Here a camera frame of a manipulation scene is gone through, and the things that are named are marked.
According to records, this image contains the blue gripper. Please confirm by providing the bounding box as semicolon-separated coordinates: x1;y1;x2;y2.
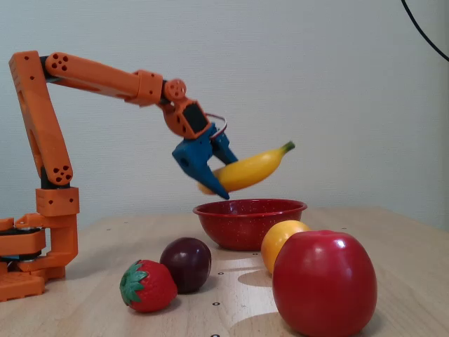
171;122;241;201

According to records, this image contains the yellow toy banana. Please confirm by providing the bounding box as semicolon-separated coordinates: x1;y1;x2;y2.
196;140;296;196

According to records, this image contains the red speckled bowl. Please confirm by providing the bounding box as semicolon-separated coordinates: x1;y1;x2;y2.
192;198;309;252

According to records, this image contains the toy orange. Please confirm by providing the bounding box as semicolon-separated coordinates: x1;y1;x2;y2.
260;220;312;275

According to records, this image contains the dark purple toy plum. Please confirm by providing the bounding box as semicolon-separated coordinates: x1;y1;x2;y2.
159;237;213;295

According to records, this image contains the red toy strawberry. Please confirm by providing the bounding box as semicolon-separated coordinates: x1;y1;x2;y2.
119;259;178;313

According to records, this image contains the red toy apple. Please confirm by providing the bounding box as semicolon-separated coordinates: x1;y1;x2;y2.
272;230;379;337

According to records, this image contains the red white black servo wire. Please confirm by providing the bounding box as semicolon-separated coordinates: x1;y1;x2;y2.
205;112;229;140

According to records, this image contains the black hanging cable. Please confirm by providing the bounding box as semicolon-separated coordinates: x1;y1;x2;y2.
401;0;449;63

